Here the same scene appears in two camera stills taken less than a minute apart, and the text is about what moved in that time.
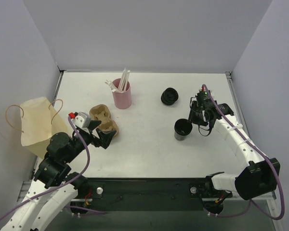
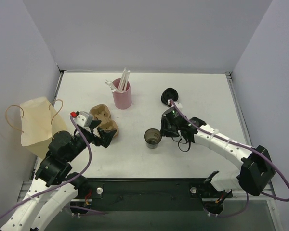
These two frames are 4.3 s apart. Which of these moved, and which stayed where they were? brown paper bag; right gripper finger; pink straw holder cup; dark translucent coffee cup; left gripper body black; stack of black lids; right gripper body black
Moved: right gripper body black; dark translucent coffee cup; right gripper finger
Stayed: left gripper body black; brown paper bag; pink straw holder cup; stack of black lids
